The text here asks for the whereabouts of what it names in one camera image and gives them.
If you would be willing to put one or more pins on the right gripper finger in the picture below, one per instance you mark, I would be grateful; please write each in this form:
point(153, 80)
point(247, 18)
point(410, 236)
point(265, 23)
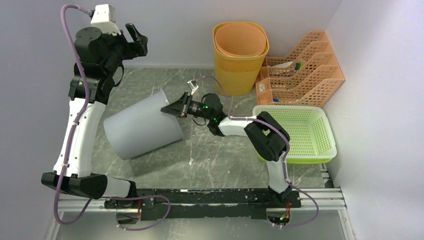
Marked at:
point(185, 99)
point(173, 109)

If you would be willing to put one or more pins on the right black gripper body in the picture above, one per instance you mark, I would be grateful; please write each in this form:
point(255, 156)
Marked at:
point(196, 108)

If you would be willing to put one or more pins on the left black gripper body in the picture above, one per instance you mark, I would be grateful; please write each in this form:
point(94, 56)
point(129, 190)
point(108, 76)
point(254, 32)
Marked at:
point(124, 49)

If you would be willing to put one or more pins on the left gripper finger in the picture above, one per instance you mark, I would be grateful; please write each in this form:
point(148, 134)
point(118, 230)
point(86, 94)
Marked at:
point(127, 30)
point(140, 44)

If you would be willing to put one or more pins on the large grey plastic bucket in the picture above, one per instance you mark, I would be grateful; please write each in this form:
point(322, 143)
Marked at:
point(142, 127)

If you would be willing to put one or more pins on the orange plastic bucket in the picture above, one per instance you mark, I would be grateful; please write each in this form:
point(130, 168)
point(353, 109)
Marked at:
point(239, 39)

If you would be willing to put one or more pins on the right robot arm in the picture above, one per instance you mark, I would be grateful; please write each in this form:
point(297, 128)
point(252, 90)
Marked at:
point(267, 136)

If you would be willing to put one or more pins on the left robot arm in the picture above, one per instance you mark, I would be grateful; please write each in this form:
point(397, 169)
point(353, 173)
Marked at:
point(100, 56)

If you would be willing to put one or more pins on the yellow mesh waste basket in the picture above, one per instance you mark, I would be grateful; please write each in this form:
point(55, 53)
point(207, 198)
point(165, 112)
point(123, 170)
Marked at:
point(238, 75)

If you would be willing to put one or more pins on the orange plastic file organizer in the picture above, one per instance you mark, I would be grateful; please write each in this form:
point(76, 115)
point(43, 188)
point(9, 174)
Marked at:
point(313, 85)

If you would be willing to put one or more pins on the light green plastic basket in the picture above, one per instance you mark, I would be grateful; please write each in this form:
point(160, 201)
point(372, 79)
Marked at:
point(311, 137)

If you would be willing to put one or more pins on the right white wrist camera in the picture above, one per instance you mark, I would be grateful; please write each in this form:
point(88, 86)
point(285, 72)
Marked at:
point(192, 84)

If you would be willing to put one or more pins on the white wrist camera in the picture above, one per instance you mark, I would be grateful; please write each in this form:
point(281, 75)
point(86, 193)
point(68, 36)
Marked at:
point(192, 84)
point(104, 18)

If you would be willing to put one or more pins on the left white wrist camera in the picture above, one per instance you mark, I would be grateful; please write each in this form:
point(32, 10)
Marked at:
point(104, 18)

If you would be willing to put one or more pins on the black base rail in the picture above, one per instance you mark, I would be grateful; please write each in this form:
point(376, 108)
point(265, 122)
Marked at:
point(204, 203)

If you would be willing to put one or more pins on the aluminium frame rail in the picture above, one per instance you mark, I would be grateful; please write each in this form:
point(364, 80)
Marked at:
point(315, 200)

